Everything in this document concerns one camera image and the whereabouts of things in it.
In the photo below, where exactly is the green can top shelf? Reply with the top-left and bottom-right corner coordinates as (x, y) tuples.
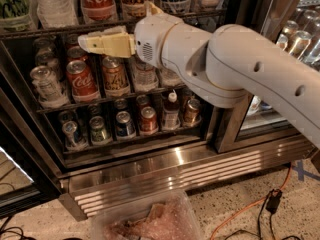
(0, 0), (36, 32)

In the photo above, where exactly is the clear water bottle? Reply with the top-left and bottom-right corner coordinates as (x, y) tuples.
(160, 68), (181, 86)
(133, 57), (158, 91)

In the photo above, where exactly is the red Coca-Cola bottle top shelf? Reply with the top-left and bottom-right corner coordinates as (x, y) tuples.
(81, 0), (115, 23)

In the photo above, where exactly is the steel fridge door frame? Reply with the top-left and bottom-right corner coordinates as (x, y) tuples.
(214, 0), (300, 152)

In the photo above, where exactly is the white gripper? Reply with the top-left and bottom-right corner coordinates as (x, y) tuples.
(78, 1), (184, 68)

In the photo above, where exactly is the brown can bottom shelf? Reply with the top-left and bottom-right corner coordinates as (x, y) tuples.
(183, 98), (201, 126)

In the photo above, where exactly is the green can shelf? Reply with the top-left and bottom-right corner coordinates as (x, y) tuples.
(89, 116), (112, 145)
(0, 0), (36, 32)

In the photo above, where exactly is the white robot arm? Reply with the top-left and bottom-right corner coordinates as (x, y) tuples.
(78, 2), (320, 147)

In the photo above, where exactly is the green can bottom shelf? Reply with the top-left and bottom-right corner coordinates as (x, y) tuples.
(89, 116), (112, 145)

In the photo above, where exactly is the black power adapter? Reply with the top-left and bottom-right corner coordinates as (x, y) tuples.
(266, 189), (282, 214)

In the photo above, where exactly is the clear water bottle right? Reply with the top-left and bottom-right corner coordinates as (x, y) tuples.
(160, 68), (181, 86)

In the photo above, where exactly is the orange can middle shelf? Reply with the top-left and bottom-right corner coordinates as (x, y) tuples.
(102, 56), (130, 97)

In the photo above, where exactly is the blue silver can bottom left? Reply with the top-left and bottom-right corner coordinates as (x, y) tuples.
(62, 121), (88, 151)

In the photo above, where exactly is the blue Pepsi can bottom shelf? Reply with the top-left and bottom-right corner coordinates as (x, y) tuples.
(116, 111), (136, 139)

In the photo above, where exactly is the clear water bottle left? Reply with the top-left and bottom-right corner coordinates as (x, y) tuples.
(133, 57), (158, 91)

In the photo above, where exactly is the white cap juice bottle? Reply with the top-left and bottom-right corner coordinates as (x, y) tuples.
(162, 92), (180, 130)

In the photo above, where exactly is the clear plastic bin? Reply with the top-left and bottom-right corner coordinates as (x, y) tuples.
(91, 190), (204, 240)

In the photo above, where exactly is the steel fridge bottom grille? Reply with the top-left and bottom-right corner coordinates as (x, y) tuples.
(59, 134), (319, 221)

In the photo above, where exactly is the red Coca-Cola can front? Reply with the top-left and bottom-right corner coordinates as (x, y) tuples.
(66, 60), (100, 102)

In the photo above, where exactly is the red can bottom shelf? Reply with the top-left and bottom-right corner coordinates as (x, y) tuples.
(139, 106), (158, 135)

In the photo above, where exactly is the silver can front middle shelf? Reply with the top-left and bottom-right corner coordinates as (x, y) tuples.
(30, 65), (69, 108)

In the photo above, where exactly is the orange extension cable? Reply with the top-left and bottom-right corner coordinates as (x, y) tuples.
(209, 163), (294, 240)

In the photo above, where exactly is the white bottle top shelf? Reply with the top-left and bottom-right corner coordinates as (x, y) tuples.
(37, 0), (78, 29)

